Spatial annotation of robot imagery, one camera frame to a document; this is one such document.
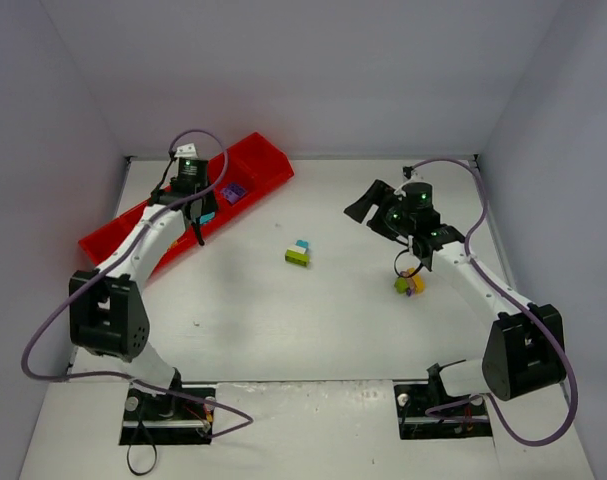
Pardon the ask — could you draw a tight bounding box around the turquoise lego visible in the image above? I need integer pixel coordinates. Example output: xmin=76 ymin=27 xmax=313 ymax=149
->
xmin=200 ymin=213 xmax=215 ymax=225

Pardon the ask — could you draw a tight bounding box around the long green lego brick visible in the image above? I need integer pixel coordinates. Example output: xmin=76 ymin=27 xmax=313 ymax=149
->
xmin=284 ymin=249 xmax=310 ymax=268

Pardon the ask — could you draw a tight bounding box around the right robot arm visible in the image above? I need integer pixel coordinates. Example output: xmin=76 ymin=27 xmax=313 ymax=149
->
xmin=344 ymin=180 xmax=566 ymax=401

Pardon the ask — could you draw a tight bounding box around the white curved lego brick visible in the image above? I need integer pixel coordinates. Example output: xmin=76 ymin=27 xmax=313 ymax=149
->
xmin=289 ymin=244 xmax=308 ymax=254

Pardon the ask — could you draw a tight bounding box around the green lego in pile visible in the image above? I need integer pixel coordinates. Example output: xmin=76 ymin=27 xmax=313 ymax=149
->
xmin=394 ymin=277 xmax=408 ymax=294

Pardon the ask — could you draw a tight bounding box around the purple lego brick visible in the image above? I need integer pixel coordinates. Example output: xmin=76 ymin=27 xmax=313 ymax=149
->
xmin=221 ymin=182 xmax=247 ymax=205

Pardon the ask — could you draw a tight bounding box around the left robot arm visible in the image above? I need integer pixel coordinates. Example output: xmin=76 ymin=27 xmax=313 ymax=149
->
xmin=69 ymin=144 xmax=218 ymax=394

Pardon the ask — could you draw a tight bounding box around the black cable loop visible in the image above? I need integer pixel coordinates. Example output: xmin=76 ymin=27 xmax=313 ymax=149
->
xmin=126 ymin=419 xmax=159 ymax=475

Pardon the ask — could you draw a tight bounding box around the purple cable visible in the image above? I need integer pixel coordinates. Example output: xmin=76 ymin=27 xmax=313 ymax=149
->
xmin=21 ymin=129 xmax=255 ymax=441
xmin=401 ymin=158 xmax=579 ymax=446

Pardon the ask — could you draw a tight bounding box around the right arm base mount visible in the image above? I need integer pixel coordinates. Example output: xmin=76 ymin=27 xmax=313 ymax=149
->
xmin=393 ymin=362 xmax=493 ymax=441

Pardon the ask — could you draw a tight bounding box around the yellow lego in pile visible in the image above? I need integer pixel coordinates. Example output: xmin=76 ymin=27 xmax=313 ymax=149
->
xmin=407 ymin=268 xmax=425 ymax=296

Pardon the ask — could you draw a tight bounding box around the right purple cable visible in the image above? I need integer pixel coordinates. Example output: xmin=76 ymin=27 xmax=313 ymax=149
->
xmin=401 ymin=158 xmax=579 ymax=446

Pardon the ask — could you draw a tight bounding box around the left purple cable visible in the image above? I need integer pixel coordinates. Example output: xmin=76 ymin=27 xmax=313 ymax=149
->
xmin=21 ymin=129 xmax=255 ymax=441

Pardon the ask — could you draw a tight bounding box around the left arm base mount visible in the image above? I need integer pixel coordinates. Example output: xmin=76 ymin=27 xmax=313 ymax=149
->
xmin=119 ymin=387 xmax=215 ymax=446

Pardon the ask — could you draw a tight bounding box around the pink lego in pile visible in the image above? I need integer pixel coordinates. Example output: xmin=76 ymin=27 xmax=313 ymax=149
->
xmin=402 ymin=272 xmax=416 ymax=297

